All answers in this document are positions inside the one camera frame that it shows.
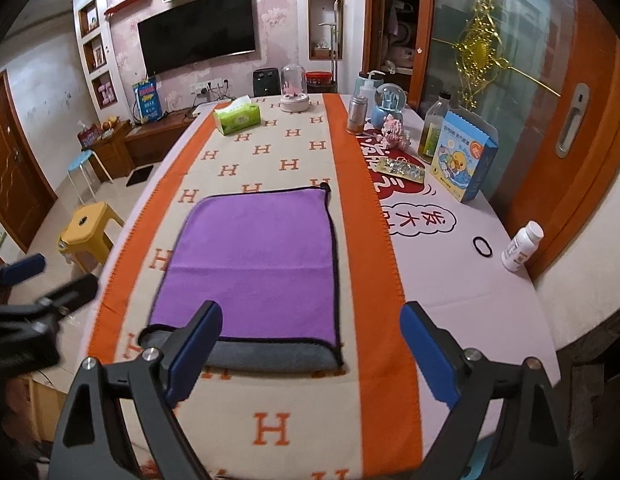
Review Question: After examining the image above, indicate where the wooden tv cabinet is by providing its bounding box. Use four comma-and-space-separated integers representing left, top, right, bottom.
88, 108, 194, 179

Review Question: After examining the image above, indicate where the glass dome ornament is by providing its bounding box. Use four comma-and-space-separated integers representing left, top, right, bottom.
281, 64, 310, 113

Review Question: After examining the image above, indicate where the blister pill pack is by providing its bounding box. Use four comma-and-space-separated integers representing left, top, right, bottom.
375, 157, 425, 184

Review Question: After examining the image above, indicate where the orange H-pattern blanket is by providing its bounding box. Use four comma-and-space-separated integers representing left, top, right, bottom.
88, 94, 423, 479

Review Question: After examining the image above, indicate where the blue poster sign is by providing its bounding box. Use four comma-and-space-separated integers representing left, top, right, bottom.
132, 78, 164, 122

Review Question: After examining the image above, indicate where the brown wooden door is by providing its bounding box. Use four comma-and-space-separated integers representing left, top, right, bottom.
0, 70, 57, 252

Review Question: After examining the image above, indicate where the gold knot decoration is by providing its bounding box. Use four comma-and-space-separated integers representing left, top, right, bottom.
432, 0, 560, 110

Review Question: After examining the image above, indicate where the blue round stool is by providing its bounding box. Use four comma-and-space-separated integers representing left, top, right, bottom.
67, 148, 114, 204

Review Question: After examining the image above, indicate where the blue snow globe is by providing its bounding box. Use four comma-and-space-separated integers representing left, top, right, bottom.
370, 84, 406, 130

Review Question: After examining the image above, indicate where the green tissue box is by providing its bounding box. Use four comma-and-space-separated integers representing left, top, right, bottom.
214, 100, 261, 136

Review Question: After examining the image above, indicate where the yellow plastic stool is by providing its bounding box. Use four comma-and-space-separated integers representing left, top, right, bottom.
57, 202, 124, 273

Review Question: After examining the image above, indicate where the metal cylinder jar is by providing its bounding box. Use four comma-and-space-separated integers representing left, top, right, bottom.
346, 96, 368, 134

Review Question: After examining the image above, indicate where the white pill bottle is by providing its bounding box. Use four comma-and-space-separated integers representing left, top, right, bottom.
501, 220, 544, 272

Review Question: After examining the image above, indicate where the black speaker box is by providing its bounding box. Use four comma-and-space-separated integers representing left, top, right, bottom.
252, 67, 281, 96

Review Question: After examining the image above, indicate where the red basin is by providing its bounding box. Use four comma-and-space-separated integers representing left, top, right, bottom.
306, 70, 333, 86

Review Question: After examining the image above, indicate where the purple and grey towel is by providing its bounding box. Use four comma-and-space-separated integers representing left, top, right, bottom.
138, 183, 345, 374

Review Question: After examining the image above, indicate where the red wall shelf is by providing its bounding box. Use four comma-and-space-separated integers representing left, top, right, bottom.
104, 0, 142, 18

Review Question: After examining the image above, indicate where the glass oil bottle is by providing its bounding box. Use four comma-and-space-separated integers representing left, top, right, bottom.
417, 90, 451, 164

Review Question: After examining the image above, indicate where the orange sliding glass door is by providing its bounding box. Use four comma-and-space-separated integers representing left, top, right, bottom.
409, 0, 620, 278

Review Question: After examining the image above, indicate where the black floor mat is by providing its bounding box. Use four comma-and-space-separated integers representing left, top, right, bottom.
126, 165, 154, 188

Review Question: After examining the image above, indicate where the black wall television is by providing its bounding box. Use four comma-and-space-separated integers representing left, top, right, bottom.
138, 0, 257, 76

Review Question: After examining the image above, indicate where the white pump bottle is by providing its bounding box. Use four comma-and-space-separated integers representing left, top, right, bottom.
366, 70, 385, 117

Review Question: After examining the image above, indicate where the pink plush toy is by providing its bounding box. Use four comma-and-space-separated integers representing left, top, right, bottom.
380, 114, 411, 152

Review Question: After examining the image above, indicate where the blue duck carton box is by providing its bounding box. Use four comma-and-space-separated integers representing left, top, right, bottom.
430, 107, 499, 203

